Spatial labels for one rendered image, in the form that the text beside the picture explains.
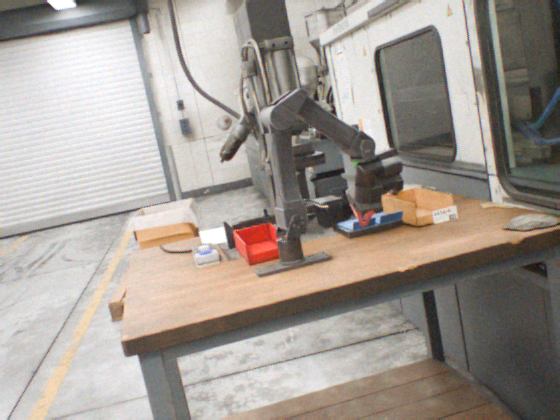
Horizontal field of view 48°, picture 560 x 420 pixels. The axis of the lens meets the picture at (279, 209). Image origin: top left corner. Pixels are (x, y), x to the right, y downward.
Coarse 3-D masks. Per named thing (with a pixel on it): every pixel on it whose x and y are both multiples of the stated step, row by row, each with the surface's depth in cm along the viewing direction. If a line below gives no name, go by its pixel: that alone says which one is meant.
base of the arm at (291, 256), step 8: (280, 240) 159; (288, 240) 158; (296, 240) 158; (280, 248) 159; (288, 248) 158; (296, 248) 159; (280, 256) 160; (288, 256) 158; (296, 256) 159; (304, 256) 166; (312, 256) 164; (320, 256) 162; (328, 256) 160; (272, 264) 164; (280, 264) 162; (288, 264) 159; (296, 264) 158; (304, 264) 159; (312, 264) 159; (256, 272) 159; (264, 272) 157; (272, 272) 157; (280, 272) 158
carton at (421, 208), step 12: (408, 192) 201; (420, 192) 197; (432, 192) 188; (384, 204) 198; (396, 204) 188; (408, 204) 178; (420, 204) 199; (432, 204) 190; (444, 204) 182; (408, 216) 181; (420, 216) 176; (432, 216) 177; (444, 216) 177; (456, 216) 178
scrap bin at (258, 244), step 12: (252, 228) 195; (264, 228) 196; (276, 228) 184; (240, 240) 179; (252, 240) 195; (264, 240) 196; (276, 240) 189; (240, 252) 186; (252, 252) 184; (264, 252) 171; (276, 252) 172; (252, 264) 171
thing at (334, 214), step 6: (330, 204) 199; (336, 204) 199; (312, 210) 198; (318, 210) 198; (330, 210) 199; (336, 210) 199; (342, 210) 200; (318, 216) 206; (324, 216) 199; (330, 216) 199; (336, 216) 200; (342, 216) 200; (318, 222) 208; (324, 222) 200; (330, 222) 200; (336, 222) 200
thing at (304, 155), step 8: (296, 136) 197; (296, 144) 196; (304, 144) 194; (312, 144) 194; (296, 152) 193; (304, 152) 197; (312, 152) 198; (320, 152) 198; (296, 160) 195; (304, 160) 195; (312, 160) 196; (320, 160) 196; (296, 168) 195; (304, 168) 198; (312, 168) 204
